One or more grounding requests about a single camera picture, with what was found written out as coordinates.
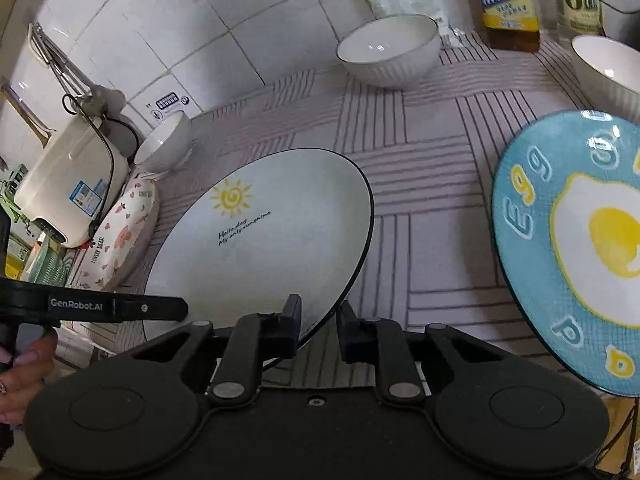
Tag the white ribbed bowl centre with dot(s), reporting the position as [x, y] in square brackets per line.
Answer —
[393, 52]

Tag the person's left hand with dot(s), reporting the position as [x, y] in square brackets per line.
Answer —
[21, 383]

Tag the cream rice cooker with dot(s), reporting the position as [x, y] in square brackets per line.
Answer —
[75, 180]

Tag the blue egg plate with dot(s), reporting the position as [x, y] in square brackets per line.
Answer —
[565, 216]

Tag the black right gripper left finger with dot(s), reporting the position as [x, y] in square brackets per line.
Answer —
[255, 338]

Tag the green plastic basket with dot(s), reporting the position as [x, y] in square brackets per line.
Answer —
[48, 264]

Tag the white ribbed bowl left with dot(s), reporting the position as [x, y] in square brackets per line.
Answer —
[167, 146]

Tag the white sun plate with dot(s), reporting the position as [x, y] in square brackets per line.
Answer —
[296, 222]

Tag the white ribbed bowl right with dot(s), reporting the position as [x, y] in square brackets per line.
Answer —
[608, 73]

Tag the yellow label cooking wine bottle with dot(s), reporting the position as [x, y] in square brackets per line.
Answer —
[511, 24]

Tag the wooden handle utensil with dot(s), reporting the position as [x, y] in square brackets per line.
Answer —
[42, 132]

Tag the pink bear carrot plate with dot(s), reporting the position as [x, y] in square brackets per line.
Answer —
[121, 239]

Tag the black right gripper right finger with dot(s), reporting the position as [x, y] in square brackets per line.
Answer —
[383, 345]

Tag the white ribbed bowl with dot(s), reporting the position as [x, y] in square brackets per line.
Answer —
[167, 146]
[393, 52]
[608, 73]

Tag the striped white table mat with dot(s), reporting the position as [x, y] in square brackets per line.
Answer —
[430, 154]

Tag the metal kitchen tongs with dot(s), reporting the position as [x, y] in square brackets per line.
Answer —
[71, 79]

